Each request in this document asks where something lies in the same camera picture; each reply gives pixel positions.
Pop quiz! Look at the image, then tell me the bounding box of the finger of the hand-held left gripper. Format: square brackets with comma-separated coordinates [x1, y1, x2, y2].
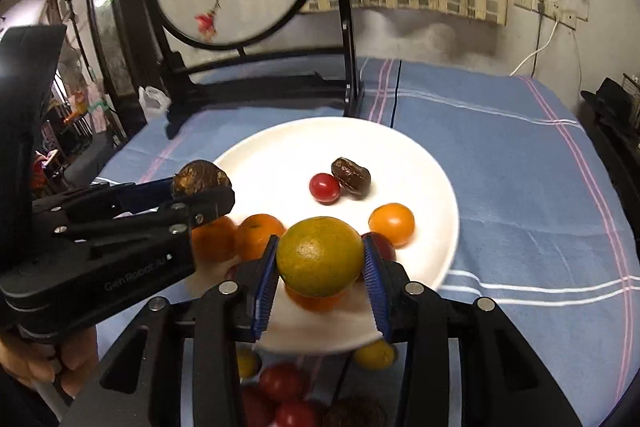
[53, 188, 236, 258]
[32, 177, 177, 226]

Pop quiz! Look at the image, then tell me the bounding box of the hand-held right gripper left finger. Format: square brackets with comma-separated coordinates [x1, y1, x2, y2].
[62, 234, 281, 427]

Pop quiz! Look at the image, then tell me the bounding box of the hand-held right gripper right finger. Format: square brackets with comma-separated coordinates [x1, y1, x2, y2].
[362, 237, 571, 427]

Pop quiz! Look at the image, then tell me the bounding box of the orange mandarin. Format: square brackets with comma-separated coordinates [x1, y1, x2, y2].
[284, 283, 347, 313]
[235, 214, 286, 262]
[191, 216, 238, 263]

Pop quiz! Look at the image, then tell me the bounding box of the green orange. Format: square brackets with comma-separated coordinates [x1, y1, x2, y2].
[276, 216, 365, 298]

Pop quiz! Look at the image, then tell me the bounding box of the smooth small orange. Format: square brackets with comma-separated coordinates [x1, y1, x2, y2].
[368, 203, 416, 248]

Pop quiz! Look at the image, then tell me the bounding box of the red cherry tomato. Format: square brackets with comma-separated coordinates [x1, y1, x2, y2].
[242, 387, 276, 427]
[258, 363, 311, 403]
[274, 399, 321, 427]
[309, 173, 342, 205]

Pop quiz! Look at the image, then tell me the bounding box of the white plate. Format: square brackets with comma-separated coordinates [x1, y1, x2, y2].
[187, 117, 460, 355]

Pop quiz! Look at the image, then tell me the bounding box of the person's left hand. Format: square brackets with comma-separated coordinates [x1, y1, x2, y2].
[0, 328, 99, 400]

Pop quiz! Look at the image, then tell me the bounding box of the small yellow-green citrus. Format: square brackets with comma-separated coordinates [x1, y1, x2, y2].
[353, 339, 398, 369]
[237, 347, 262, 379]

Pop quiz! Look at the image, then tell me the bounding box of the white plastic bag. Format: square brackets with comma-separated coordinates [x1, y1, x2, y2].
[138, 86, 171, 124]

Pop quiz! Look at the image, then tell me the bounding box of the dark wooden cabinet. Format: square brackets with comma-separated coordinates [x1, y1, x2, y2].
[82, 0, 151, 135]

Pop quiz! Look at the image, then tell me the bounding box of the blue plaid tablecloth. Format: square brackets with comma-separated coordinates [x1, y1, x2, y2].
[95, 57, 640, 427]

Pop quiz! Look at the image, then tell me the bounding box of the black desk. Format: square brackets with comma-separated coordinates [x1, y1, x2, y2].
[580, 99, 640, 258]

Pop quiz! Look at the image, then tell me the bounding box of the black hat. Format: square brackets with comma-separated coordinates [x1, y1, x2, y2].
[580, 78, 634, 128]

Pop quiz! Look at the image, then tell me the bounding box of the wooden string instrument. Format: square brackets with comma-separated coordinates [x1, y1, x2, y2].
[61, 0, 95, 78]

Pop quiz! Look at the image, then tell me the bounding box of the white power cable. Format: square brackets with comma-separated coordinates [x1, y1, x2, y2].
[510, 19, 559, 78]

